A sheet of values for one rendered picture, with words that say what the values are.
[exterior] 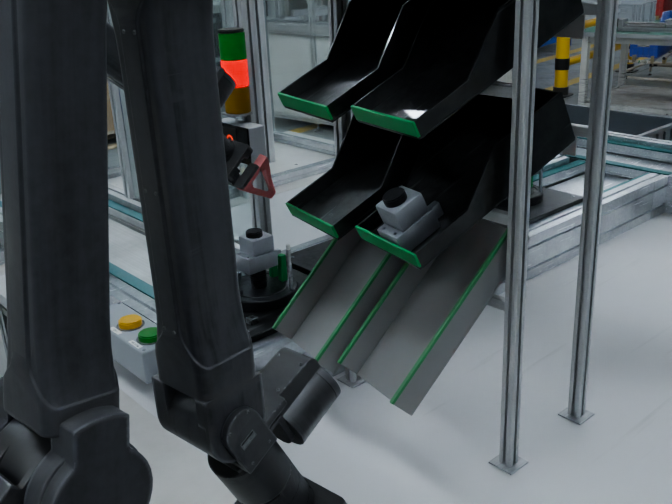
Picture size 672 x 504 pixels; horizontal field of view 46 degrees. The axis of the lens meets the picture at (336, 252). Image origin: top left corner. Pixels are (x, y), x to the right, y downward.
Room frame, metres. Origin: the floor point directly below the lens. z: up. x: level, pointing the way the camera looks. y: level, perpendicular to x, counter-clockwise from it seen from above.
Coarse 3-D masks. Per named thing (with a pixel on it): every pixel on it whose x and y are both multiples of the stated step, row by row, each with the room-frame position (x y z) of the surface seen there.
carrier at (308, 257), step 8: (328, 240) 1.57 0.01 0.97; (312, 248) 1.52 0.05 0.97; (320, 248) 1.52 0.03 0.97; (296, 256) 1.48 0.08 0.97; (304, 256) 1.48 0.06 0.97; (312, 256) 1.48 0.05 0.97; (320, 256) 1.48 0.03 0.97; (296, 264) 1.44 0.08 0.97; (304, 264) 1.44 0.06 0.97; (312, 264) 1.44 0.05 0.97; (304, 272) 1.42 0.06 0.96
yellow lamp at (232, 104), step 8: (240, 88) 1.50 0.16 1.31; (248, 88) 1.52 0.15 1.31; (232, 96) 1.50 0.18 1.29; (240, 96) 1.50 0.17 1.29; (248, 96) 1.51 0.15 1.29; (232, 104) 1.50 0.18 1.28; (240, 104) 1.50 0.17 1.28; (248, 104) 1.51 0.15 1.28; (232, 112) 1.50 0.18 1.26; (240, 112) 1.50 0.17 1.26; (248, 112) 1.51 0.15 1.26
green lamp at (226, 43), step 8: (240, 32) 1.51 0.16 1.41; (224, 40) 1.50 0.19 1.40; (232, 40) 1.50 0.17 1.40; (240, 40) 1.51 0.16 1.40; (224, 48) 1.50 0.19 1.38; (232, 48) 1.50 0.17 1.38; (240, 48) 1.51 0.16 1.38; (224, 56) 1.50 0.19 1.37; (232, 56) 1.50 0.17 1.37; (240, 56) 1.50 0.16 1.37
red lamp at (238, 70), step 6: (240, 60) 1.51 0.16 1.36; (246, 60) 1.52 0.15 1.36; (222, 66) 1.51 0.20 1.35; (228, 66) 1.50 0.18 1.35; (234, 66) 1.50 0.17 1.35; (240, 66) 1.50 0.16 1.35; (246, 66) 1.52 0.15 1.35; (228, 72) 1.50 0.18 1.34; (234, 72) 1.50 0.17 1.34; (240, 72) 1.50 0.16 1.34; (246, 72) 1.51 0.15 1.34; (234, 78) 1.50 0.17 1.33; (240, 78) 1.50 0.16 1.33; (246, 78) 1.51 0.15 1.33; (240, 84) 1.50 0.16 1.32; (246, 84) 1.51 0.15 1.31
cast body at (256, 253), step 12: (252, 228) 1.32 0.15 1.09; (240, 240) 1.30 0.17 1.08; (252, 240) 1.28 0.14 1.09; (264, 240) 1.29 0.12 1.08; (240, 252) 1.30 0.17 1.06; (252, 252) 1.28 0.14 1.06; (264, 252) 1.29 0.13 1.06; (276, 252) 1.31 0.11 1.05; (240, 264) 1.29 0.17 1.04; (252, 264) 1.27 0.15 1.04; (264, 264) 1.29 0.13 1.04; (276, 264) 1.31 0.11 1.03
